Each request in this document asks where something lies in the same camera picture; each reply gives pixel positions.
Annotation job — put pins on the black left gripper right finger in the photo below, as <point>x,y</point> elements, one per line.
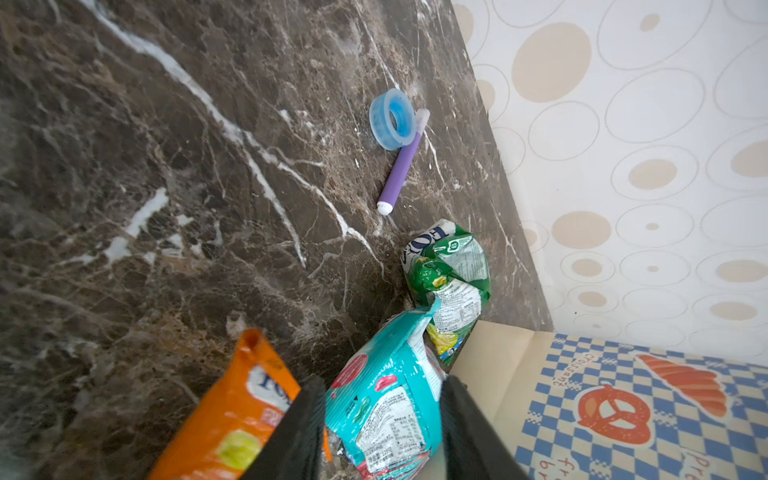
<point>472,448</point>

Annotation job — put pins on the orange white snack pack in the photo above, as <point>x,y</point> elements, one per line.
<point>235,418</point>

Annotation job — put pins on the blue checkered paper bag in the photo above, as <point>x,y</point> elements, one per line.
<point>569,407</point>

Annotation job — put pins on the purple pen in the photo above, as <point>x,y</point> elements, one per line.
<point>401,167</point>

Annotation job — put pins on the blue tape roll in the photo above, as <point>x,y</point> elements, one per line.
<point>392,120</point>

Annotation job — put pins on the green white small snack pack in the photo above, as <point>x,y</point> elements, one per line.
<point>445,264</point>

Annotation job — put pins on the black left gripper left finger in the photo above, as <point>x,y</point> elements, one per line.
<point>295,448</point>

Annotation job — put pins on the teal white snack pack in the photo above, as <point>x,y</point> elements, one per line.
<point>384,405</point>

